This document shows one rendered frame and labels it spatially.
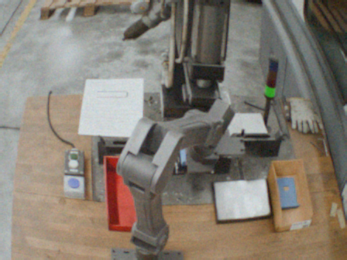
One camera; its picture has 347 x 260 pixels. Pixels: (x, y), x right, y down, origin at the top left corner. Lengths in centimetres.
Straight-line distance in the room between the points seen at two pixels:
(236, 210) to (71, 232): 49
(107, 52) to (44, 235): 250
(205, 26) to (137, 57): 238
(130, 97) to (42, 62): 196
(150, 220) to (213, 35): 49
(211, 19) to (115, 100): 66
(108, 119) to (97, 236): 51
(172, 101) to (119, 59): 223
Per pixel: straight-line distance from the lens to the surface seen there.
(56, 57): 389
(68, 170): 168
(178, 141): 116
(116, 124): 187
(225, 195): 166
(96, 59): 380
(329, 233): 165
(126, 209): 161
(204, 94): 155
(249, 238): 158
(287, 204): 168
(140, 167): 116
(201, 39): 147
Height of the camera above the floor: 211
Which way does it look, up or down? 40 degrees down
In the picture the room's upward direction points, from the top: 6 degrees clockwise
